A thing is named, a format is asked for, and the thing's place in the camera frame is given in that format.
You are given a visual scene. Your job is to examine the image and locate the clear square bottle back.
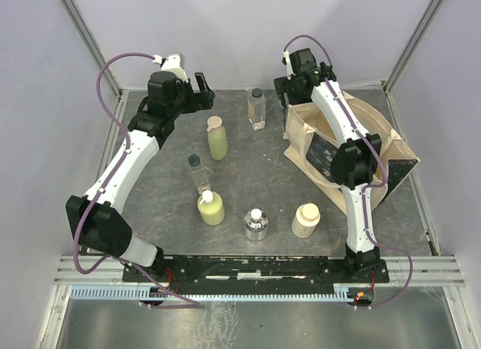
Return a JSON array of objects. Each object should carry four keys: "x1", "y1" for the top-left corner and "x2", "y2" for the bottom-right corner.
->
[{"x1": 248, "y1": 88, "x2": 266, "y2": 131}]

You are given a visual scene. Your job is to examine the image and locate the green bottle beige flip cap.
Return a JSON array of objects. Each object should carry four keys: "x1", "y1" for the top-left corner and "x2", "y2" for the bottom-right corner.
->
[{"x1": 207, "y1": 116, "x2": 228, "y2": 160}]

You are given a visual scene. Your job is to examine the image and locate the beige canvas tote bag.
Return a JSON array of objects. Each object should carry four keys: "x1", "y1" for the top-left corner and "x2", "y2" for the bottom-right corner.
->
[{"x1": 283, "y1": 91, "x2": 421, "y2": 217}]

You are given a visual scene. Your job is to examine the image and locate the beige jar wide lid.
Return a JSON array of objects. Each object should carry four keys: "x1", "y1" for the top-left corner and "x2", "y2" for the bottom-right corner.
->
[{"x1": 291, "y1": 203, "x2": 321, "y2": 238}]

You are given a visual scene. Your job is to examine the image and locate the silver round bottle white cap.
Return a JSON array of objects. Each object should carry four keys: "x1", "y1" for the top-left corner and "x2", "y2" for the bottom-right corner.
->
[{"x1": 244, "y1": 208, "x2": 268, "y2": 241}]

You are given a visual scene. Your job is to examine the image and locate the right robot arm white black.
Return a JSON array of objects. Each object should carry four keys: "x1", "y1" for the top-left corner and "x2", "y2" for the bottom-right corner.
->
[{"x1": 274, "y1": 48, "x2": 384, "y2": 282}]

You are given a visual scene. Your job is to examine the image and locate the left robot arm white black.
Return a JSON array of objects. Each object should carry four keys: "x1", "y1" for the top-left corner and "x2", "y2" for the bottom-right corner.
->
[{"x1": 65, "y1": 71, "x2": 215, "y2": 281}]

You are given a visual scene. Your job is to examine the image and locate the clear square bottle dark cap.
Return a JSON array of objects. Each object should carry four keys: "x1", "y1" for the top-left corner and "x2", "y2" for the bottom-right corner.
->
[{"x1": 188, "y1": 153, "x2": 211, "y2": 195}]

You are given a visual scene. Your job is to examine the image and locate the yellow green pump bottle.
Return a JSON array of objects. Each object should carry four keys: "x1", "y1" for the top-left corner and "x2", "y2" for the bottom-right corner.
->
[{"x1": 197, "y1": 190, "x2": 225, "y2": 226}]

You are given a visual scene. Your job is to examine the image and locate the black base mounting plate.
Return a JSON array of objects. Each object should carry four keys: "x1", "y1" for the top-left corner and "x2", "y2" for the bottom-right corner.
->
[{"x1": 146, "y1": 255, "x2": 389, "y2": 292}]

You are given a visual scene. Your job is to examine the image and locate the small circuit board red led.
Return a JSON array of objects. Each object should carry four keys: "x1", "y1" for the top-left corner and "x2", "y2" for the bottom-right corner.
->
[{"x1": 352, "y1": 291, "x2": 375, "y2": 305}]

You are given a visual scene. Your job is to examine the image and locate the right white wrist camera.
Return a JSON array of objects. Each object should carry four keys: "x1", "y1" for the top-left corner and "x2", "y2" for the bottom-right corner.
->
[{"x1": 282, "y1": 50, "x2": 294, "y2": 80}]

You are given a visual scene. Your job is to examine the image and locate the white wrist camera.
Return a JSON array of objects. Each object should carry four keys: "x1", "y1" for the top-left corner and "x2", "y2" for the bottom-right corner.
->
[
  {"x1": 153, "y1": 52, "x2": 188, "y2": 82},
  {"x1": 282, "y1": 50, "x2": 294, "y2": 80}
]

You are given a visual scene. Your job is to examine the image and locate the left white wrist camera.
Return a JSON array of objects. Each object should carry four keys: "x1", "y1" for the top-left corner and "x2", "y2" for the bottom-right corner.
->
[{"x1": 153, "y1": 52, "x2": 188, "y2": 82}]

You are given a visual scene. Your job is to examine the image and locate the left aluminium frame post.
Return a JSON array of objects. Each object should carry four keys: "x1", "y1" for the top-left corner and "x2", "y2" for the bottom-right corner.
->
[{"x1": 53, "y1": 0, "x2": 125, "y2": 98}]

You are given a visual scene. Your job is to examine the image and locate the aluminium frame post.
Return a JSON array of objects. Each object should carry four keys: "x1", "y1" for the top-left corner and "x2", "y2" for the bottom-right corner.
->
[
  {"x1": 383, "y1": 0, "x2": 444, "y2": 93},
  {"x1": 53, "y1": 0, "x2": 125, "y2": 98}
]

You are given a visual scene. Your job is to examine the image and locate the right aluminium frame post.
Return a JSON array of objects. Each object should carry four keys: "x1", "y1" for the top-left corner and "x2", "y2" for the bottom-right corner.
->
[{"x1": 383, "y1": 0, "x2": 444, "y2": 93}]

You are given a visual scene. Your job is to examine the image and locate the light blue cable duct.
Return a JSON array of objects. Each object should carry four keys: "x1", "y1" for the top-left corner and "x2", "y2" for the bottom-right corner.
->
[{"x1": 71, "y1": 281, "x2": 360, "y2": 302}]

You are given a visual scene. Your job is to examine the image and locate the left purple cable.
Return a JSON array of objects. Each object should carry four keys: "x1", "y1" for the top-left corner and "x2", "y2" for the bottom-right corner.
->
[{"x1": 71, "y1": 52, "x2": 202, "y2": 309}]

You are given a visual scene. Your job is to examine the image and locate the aluminium front rail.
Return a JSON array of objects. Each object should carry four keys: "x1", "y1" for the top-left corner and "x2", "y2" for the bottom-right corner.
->
[{"x1": 52, "y1": 254, "x2": 469, "y2": 287}]

